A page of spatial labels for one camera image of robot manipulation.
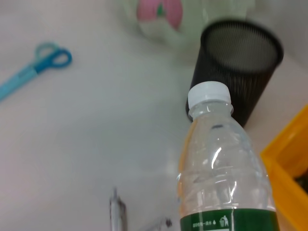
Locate clear green-label water bottle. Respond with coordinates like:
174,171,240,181
177,81,280,231

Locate pink peach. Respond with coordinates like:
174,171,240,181
136,0,183,28

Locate black mesh pen cup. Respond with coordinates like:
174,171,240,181
185,20,284,128

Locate silver clear pen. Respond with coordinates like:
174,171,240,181
109,187,128,231

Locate green glass fruit plate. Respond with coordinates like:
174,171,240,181
122,0,256,49

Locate blue teal scissors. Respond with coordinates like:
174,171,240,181
0,42,73,102

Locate yellow plastic bin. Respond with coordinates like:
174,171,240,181
260,103,308,231

